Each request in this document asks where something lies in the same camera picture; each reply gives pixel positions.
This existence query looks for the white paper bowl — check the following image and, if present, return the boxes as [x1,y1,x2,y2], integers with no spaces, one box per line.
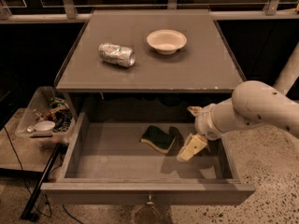
[147,30,187,55]

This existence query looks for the metal window railing frame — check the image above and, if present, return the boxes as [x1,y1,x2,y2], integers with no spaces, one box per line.
[0,0,299,23]

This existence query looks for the black metal bar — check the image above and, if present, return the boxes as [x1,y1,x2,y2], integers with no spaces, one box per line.
[21,144,62,221]

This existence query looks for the black cable on floor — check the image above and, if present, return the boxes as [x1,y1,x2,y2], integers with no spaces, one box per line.
[3,126,85,224]

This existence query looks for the open grey top drawer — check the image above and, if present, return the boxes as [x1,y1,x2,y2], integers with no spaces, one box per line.
[42,113,255,205]

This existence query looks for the clear plastic storage bin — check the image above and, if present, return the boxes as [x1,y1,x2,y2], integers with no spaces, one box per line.
[15,87,76,148]

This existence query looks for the grey cabinet counter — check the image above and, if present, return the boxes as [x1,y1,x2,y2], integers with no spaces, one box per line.
[53,8,249,123]

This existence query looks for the crushed silver soda can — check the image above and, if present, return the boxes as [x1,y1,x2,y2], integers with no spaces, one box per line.
[98,43,135,68]

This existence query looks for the metal drawer handle knob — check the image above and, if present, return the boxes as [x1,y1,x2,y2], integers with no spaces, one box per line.
[146,195,155,206]

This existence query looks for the green and yellow sponge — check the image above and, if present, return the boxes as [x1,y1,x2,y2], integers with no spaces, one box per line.
[140,126,176,154]

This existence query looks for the assorted items in bin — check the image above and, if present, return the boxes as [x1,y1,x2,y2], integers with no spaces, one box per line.
[34,97,73,132]

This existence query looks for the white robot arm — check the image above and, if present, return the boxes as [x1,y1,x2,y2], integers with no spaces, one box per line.
[177,44,299,161]

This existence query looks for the small white bowl in bin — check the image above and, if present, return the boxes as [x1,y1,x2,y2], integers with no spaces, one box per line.
[35,120,55,132]

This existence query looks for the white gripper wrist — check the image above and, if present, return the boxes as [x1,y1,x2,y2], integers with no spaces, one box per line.
[177,104,222,161]

